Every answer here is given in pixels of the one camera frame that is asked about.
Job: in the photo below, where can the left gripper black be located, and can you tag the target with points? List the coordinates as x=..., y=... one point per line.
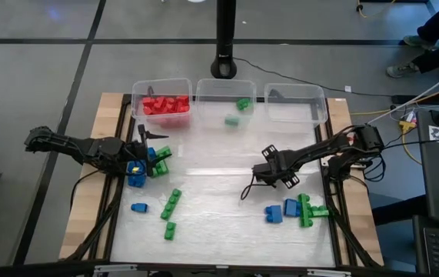
x=136, y=155

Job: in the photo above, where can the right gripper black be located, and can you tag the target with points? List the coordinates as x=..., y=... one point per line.
x=286, y=163

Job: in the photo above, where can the large red toy block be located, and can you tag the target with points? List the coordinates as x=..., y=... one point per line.
x=170, y=104
x=182, y=104

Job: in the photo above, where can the long green toy block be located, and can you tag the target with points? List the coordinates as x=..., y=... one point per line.
x=304, y=211
x=171, y=204

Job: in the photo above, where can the small blue toy block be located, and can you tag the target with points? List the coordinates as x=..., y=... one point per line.
x=139, y=207

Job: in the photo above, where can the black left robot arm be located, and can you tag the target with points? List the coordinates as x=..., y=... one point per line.
x=84, y=148

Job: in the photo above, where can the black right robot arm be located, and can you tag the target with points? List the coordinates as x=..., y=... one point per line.
x=319, y=150

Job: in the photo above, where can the wooden table board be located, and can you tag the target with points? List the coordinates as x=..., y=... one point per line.
x=338, y=109
x=105, y=115

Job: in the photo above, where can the clear plastic bin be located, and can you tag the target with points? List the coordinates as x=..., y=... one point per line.
x=294, y=100
x=215, y=94
x=161, y=86

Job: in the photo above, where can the small white paper scrap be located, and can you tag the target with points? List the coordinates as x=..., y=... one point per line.
x=347, y=89

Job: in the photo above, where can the yellow power plug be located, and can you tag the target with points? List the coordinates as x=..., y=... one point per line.
x=406, y=126

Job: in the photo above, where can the person's shoe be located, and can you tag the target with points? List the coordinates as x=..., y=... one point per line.
x=415, y=41
x=401, y=71

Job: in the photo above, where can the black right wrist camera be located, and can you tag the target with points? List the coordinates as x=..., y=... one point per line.
x=265, y=173

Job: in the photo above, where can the silver frame bracket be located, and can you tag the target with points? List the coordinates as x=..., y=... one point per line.
x=328, y=272
x=115, y=268

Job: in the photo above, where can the black camera stand pole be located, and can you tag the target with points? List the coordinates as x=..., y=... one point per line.
x=225, y=38

